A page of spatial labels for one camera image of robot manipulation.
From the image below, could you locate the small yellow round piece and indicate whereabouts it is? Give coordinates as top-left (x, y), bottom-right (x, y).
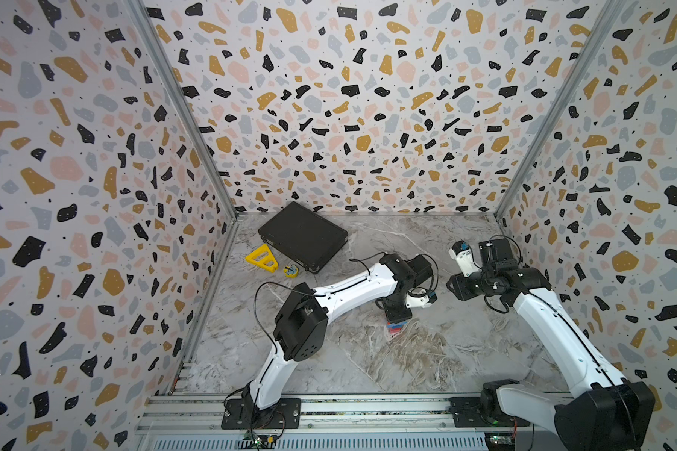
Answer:
top-left (283, 265), bottom-right (299, 279)

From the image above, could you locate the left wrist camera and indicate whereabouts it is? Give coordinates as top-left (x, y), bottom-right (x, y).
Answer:
top-left (404, 287), bottom-right (437, 309)

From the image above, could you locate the yellow triangle piece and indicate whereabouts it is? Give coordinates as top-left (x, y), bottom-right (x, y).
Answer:
top-left (244, 244), bottom-right (278, 274)

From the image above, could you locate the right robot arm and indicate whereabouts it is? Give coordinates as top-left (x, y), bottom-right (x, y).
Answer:
top-left (447, 235), bottom-right (656, 450)

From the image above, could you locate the black flat case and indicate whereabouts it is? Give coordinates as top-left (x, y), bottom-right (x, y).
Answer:
top-left (258, 202), bottom-right (349, 274)

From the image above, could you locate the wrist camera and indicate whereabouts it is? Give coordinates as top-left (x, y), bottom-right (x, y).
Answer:
top-left (404, 287), bottom-right (437, 309)
top-left (449, 241), bottom-right (478, 277)

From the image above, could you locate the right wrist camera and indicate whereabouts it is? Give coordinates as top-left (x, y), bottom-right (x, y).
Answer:
top-left (449, 241), bottom-right (478, 277)

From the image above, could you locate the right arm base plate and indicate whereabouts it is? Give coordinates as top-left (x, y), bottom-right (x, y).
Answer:
top-left (449, 396), bottom-right (530, 428)

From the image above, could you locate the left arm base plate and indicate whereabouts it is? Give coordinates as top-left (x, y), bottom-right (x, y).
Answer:
top-left (221, 398), bottom-right (302, 430)

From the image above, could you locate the aluminium rail frame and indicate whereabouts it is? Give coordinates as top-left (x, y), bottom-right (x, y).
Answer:
top-left (134, 393), bottom-right (622, 451)

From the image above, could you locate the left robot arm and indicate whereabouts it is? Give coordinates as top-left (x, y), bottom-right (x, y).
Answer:
top-left (242, 254), bottom-right (438, 413)

